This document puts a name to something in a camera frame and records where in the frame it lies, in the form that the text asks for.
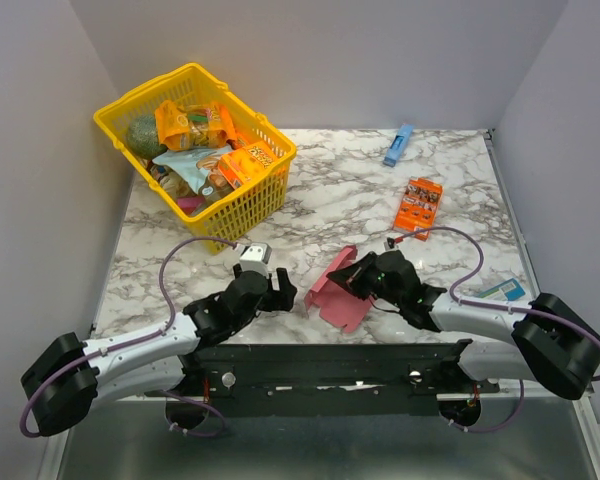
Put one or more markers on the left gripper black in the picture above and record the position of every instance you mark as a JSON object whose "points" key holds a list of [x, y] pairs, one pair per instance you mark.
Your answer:
{"points": [[282, 299]]}

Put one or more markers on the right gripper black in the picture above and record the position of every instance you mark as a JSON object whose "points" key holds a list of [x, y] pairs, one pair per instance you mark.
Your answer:
{"points": [[362, 276]]}

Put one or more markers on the pink paper box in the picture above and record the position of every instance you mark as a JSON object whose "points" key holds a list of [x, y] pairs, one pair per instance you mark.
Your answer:
{"points": [[337, 307]]}

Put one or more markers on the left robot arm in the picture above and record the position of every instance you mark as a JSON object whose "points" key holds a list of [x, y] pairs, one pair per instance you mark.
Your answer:
{"points": [[71, 374]]}

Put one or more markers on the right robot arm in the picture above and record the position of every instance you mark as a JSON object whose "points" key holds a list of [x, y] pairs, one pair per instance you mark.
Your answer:
{"points": [[543, 341]]}

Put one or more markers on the orange product box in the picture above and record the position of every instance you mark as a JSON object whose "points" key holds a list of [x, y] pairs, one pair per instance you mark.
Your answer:
{"points": [[418, 207]]}

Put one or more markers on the orange cracker box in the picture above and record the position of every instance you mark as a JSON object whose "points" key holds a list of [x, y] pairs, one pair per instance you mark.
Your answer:
{"points": [[246, 164]]}

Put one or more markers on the blue small box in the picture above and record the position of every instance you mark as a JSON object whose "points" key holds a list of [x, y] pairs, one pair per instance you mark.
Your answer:
{"points": [[398, 145]]}

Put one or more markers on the pink item in basket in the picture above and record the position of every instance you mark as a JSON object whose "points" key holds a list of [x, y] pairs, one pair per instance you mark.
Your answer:
{"points": [[192, 205]]}

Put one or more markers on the light blue snack bag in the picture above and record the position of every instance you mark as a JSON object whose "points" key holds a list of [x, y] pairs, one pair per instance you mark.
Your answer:
{"points": [[198, 167]]}

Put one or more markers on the teal card package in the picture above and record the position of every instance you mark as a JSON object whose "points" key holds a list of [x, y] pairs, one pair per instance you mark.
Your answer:
{"points": [[508, 290]]}

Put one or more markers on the orange snack bag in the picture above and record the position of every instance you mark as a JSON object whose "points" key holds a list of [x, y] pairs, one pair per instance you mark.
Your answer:
{"points": [[185, 127]]}

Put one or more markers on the green melon ball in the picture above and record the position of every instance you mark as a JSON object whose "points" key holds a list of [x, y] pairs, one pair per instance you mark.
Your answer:
{"points": [[142, 137]]}

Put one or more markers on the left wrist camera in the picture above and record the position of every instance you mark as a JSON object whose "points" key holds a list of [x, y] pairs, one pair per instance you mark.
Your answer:
{"points": [[255, 257]]}

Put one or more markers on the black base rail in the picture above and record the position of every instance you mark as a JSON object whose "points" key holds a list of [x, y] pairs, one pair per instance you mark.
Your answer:
{"points": [[306, 380]]}

